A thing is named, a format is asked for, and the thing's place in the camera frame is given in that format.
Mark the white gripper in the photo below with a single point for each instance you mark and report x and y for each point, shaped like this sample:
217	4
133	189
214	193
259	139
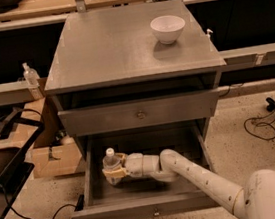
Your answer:
134	165

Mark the clear plastic water bottle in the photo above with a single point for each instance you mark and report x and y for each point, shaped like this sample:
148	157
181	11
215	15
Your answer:
111	162

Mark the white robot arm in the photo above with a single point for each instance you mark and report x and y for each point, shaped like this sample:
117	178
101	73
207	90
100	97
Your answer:
255	200

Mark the grey open middle drawer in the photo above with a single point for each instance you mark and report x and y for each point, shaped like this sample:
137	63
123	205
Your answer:
140	198

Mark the grey top drawer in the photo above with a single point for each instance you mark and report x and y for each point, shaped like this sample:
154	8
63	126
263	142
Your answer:
140	113

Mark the grey wooden drawer cabinet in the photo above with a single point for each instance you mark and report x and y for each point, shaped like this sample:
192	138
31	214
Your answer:
111	56

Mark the clear sanitizer pump bottle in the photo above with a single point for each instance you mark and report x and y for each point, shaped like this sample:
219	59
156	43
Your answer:
31	76

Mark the small white pump bottle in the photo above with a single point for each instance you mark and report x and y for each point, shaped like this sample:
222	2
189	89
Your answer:
209	33

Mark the cardboard box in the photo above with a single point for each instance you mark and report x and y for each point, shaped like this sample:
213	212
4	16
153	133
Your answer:
54	153

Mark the black metal cart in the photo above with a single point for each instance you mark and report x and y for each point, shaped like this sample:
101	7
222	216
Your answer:
9	172

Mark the white ceramic bowl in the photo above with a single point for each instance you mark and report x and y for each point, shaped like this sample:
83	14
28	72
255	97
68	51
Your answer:
167	29

